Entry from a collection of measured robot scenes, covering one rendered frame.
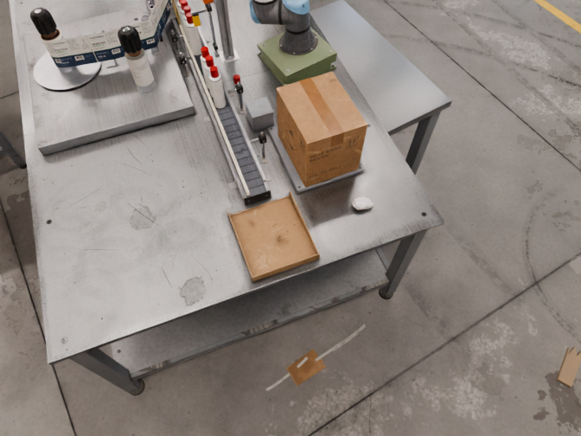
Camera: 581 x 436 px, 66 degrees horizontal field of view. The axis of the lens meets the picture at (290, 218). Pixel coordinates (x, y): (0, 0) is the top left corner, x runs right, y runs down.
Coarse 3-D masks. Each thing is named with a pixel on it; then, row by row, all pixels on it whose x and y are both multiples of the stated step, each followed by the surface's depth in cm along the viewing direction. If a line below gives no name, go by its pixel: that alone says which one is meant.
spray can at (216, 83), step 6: (210, 72) 184; (216, 72) 183; (210, 78) 186; (216, 78) 186; (210, 84) 189; (216, 84) 187; (222, 84) 190; (216, 90) 190; (222, 90) 192; (216, 96) 193; (222, 96) 194; (216, 102) 196; (222, 102) 197; (222, 108) 200
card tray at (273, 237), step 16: (256, 208) 178; (272, 208) 178; (288, 208) 178; (240, 224) 175; (256, 224) 175; (272, 224) 175; (288, 224) 175; (304, 224) 171; (240, 240) 171; (256, 240) 171; (272, 240) 171; (288, 240) 171; (304, 240) 171; (256, 256) 168; (272, 256) 168; (288, 256) 168; (304, 256) 168; (256, 272) 164; (272, 272) 162
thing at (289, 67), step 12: (276, 36) 221; (264, 48) 217; (276, 48) 217; (312, 48) 214; (324, 48) 214; (264, 60) 221; (276, 60) 212; (288, 60) 212; (300, 60) 211; (312, 60) 211; (324, 60) 211; (276, 72) 215; (288, 72) 207; (300, 72) 209; (312, 72) 214; (324, 72) 218; (288, 84) 213
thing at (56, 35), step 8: (40, 8) 188; (32, 16) 186; (40, 16) 186; (48, 16) 189; (40, 24) 189; (48, 24) 190; (40, 32) 192; (48, 32) 192; (56, 32) 197; (48, 40) 195; (56, 40) 196; (48, 48) 199; (56, 56) 202; (56, 64) 206; (64, 72) 209
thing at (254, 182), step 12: (192, 60) 216; (216, 108) 200; (228, 108) 200; (216, 120) 196; (228, 120) 196; (228, 132) 193; (240, 132) 192; (240, 144) 189; (240, 156) 186; (240, 168) 183; (252, 168) 183; (252, 180) 180; (252, 192) 177; (264, 192) 177
